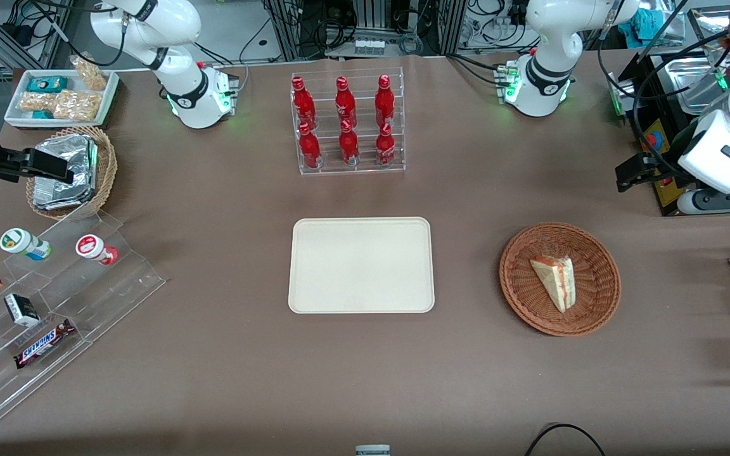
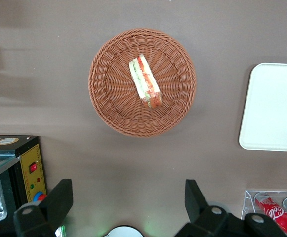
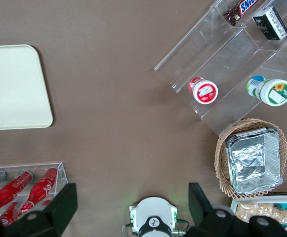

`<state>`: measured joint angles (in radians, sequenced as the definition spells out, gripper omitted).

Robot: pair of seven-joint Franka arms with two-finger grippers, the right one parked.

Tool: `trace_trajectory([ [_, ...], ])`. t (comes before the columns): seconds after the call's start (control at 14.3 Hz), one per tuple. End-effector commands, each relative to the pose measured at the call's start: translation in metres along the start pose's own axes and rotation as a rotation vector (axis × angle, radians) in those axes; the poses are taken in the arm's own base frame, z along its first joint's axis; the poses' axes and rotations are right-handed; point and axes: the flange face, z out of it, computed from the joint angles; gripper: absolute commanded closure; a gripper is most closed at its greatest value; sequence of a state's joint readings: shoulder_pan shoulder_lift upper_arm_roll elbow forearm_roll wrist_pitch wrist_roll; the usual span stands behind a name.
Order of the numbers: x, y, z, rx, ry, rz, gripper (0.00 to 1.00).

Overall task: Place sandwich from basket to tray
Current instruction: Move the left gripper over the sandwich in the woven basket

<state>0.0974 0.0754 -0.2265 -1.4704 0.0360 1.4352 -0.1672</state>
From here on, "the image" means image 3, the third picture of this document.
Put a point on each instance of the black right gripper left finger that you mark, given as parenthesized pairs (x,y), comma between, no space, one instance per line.
(47,219)

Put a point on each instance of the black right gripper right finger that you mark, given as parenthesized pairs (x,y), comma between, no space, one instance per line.
(207,219)

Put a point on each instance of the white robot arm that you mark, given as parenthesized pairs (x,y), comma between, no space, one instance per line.
(153,209)

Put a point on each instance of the woven wicker basket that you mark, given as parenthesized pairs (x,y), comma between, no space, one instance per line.
(223,163)

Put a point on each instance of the beige plastic tray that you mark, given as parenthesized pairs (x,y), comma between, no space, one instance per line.
(12,86)

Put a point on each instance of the white plastic bin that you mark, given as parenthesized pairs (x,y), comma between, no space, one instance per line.
(233,205)

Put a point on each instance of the clear acrylic bottle box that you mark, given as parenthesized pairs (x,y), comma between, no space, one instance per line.
(60,172)

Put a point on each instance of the clear peanut snack packet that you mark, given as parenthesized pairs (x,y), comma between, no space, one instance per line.
(264,211)

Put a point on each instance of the aluminium foil container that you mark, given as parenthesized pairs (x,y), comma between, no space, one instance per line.
(252,163)

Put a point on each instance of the teal snack packet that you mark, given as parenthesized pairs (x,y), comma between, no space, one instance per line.
(283,206)

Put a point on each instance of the red strawberry yoghurt cup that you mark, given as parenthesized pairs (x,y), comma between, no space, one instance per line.
(203,90)

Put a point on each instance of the green sunflower yoghurt cup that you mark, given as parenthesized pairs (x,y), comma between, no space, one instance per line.
(271,90)

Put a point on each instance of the clear acrylic tiered shelf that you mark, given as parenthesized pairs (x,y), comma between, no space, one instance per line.
(227,61)

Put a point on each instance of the black and white carton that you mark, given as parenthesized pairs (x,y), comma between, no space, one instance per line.
(270,23)

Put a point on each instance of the snickers chocolate bar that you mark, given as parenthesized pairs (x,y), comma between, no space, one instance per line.
(242,8)

